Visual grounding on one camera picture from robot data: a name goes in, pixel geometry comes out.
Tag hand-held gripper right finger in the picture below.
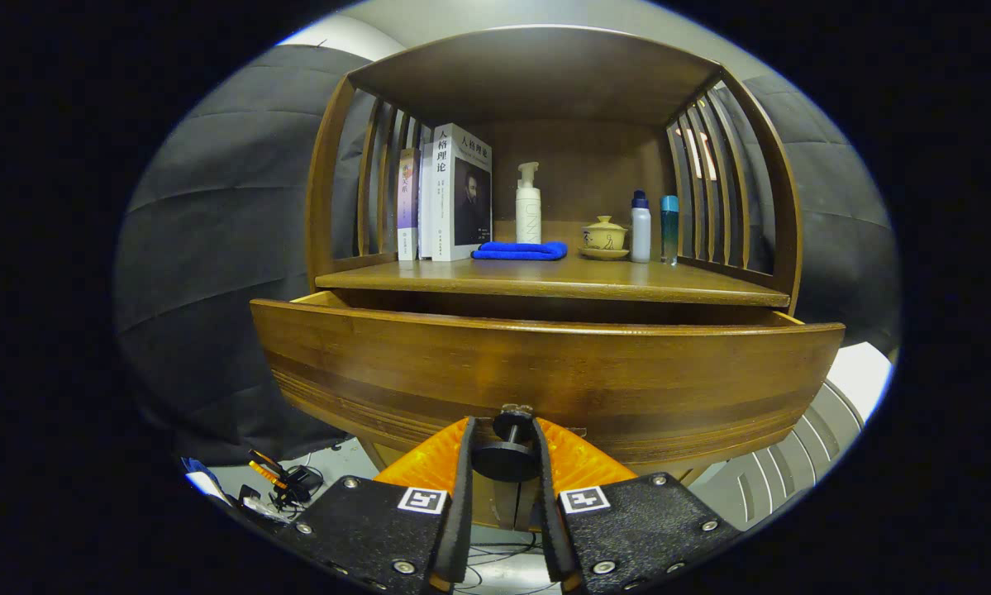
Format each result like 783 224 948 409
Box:
531 416 744 594

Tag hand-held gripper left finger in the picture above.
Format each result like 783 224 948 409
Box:
293 416 477 594

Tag wooden drawer with black knob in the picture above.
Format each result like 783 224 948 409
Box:
250 288 846 484

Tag wooden countertop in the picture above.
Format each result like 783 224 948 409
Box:
315 252 792 308

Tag white filing cabinet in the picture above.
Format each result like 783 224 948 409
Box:
689 341 894 530

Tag wooden cabinet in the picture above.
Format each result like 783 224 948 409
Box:
305 25 803 530

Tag orange black tool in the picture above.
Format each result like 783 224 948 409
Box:
247 449 324 513

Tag blue folded cloth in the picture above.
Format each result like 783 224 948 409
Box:
471 240 569 262

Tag yellow ceramic lidded teacup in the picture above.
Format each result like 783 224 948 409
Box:
582 216 628 251

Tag white bottle with blue cap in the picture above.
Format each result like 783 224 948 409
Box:
631 190 652 264

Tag white pump bottle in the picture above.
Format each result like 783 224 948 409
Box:
515 161 543 245

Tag white book with portrait cover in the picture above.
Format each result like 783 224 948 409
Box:
431 123 493 263

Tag thin white book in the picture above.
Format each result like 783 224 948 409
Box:
419 140 436 260

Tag teal bottle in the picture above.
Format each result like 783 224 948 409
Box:
660 195 680 266

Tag purple spine book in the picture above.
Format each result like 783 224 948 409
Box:
397 147 422 262

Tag black floor cables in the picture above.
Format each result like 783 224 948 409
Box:
454 533 562 594

